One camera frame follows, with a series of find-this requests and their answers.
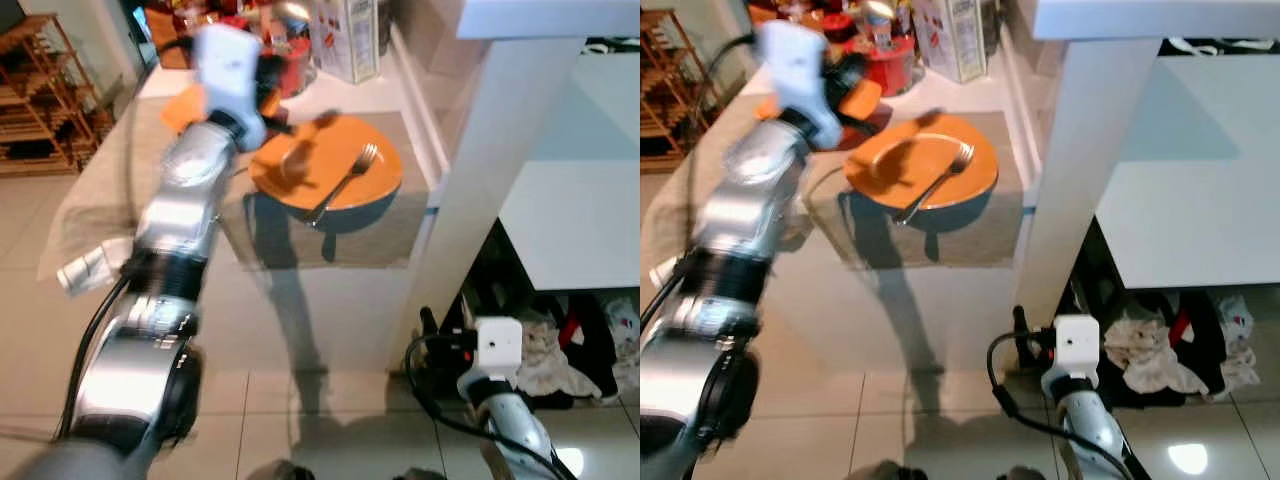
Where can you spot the crumpled white cloth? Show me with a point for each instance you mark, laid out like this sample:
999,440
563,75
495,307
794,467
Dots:
1150,355
550,365

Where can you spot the grey right robot foot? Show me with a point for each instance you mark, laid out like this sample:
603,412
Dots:
1020,473
420,474

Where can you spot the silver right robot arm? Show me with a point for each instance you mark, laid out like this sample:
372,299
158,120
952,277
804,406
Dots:
510,425
1085,425

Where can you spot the grey left robot foot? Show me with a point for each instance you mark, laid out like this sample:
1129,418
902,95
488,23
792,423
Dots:
280,471
878,471

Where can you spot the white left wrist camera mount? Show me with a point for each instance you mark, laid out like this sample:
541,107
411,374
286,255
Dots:
230,75
800,70

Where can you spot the white table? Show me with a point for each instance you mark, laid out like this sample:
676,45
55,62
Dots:
1090,150
500,150

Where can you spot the white printed plastic bag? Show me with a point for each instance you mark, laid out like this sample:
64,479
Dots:
625,340
1238,335

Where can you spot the beige table cloth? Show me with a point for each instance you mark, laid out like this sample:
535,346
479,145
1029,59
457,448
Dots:
985,235
400,235

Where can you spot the shiny silver bowl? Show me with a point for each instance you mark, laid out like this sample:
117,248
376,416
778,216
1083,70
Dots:
878,8
290,10

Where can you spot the red round tin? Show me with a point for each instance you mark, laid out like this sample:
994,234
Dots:
295,70
885,68

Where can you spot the small white packet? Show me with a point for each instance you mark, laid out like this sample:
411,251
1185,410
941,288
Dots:
662,275
90,268

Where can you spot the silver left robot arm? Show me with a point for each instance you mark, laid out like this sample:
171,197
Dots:
745,215
180,220

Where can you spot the wooden slatted rack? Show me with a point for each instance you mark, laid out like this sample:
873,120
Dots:
45,100
665,95

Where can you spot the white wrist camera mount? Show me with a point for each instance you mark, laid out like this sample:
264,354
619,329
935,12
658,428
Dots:
498,345
230,75
800,70
1077,345

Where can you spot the grey robot foot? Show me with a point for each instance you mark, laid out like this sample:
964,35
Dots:
420,474
280,471
878,471
1020,473

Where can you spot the silver metal fork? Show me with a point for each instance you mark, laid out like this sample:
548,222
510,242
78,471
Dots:
345,182
930,188

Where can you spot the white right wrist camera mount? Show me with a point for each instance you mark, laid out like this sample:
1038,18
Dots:
1077,345
498,345

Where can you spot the orange round plate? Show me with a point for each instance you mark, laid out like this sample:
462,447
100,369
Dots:
340,185
935,165

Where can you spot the printed white carton box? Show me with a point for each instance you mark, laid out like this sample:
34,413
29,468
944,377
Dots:
345,40
950,40

